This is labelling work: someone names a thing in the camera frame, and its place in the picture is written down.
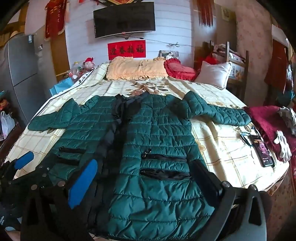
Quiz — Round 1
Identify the black lanyard with blue clip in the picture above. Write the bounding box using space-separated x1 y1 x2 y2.
240 132 253 147

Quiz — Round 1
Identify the white plastic bag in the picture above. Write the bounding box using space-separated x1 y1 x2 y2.
0 111 16 140

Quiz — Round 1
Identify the red frilled cushion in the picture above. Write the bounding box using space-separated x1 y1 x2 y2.
164 58 200 81

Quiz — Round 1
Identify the framed photo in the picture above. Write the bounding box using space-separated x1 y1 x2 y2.
159 50 179 61

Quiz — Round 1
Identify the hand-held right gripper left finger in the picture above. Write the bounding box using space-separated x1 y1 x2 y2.
20 159 99 241

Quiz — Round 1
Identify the white pillow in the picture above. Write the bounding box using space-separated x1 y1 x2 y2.
194 61 232 90

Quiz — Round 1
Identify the wall-mounted black television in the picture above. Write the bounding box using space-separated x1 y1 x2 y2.
93 2 156 39

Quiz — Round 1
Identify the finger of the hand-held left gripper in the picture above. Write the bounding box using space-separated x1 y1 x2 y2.
14 166 56 188
0 152 35 179

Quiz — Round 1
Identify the floral checked bedsheet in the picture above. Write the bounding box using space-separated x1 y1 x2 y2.
5 62 289 195

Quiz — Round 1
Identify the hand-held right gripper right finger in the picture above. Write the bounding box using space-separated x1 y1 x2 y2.
191 159 266 241

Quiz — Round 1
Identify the green quilted jacket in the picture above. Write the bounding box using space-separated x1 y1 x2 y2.
28 91 252 240

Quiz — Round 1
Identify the small wall picture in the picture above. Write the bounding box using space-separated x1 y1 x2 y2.
220 6 233 22

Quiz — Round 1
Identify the red wall banner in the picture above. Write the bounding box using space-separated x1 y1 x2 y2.
107 40 147 60

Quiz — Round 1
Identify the orange yellow blanket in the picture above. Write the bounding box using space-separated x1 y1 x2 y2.
106 56 169 80

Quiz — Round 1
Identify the red hanging pennant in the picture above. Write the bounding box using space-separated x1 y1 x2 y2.
44 0 68 42

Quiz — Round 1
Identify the black smartphone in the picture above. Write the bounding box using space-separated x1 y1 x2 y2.
249 134 276 168

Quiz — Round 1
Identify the wooden chair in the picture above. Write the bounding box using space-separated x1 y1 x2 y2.
208 41 250 101

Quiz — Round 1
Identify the blue paper bag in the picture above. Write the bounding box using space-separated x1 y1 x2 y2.
49 77 74 96

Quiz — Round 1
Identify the plush doll with red hat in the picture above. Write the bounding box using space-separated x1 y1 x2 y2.
83 57 95 71

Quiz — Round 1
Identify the grey refrigerator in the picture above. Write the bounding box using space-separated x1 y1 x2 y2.
0 32 47 123

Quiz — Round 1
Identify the red tassel decoration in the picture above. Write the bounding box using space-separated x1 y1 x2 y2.
198 0 213 26

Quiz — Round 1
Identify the maroon blanket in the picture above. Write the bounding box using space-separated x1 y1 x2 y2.
244 105 296 167

